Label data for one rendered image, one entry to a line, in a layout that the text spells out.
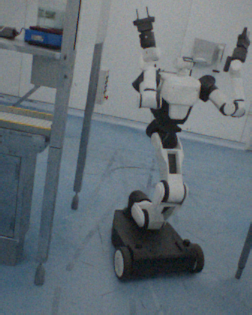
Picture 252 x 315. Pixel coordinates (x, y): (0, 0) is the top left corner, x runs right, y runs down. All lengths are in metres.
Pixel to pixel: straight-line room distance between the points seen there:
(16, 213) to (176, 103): 1.16
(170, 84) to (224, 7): 3.55
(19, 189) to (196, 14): 4.14
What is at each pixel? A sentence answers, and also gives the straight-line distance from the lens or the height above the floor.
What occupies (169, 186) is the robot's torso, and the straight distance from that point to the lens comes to 2.37.
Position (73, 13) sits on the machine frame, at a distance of 1.87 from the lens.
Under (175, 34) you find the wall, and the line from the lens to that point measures 5.73.
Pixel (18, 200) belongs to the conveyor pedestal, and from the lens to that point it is 2.30.
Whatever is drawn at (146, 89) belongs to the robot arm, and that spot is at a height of 1.22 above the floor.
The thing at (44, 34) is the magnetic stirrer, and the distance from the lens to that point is 2.04.
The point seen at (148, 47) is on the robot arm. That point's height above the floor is 1.43.
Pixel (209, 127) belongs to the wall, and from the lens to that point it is 5.95.
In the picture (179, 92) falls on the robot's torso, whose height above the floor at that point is 1.20.
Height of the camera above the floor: 1.56
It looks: 18 degrees down
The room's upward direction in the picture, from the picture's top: 11 degrees clockwise
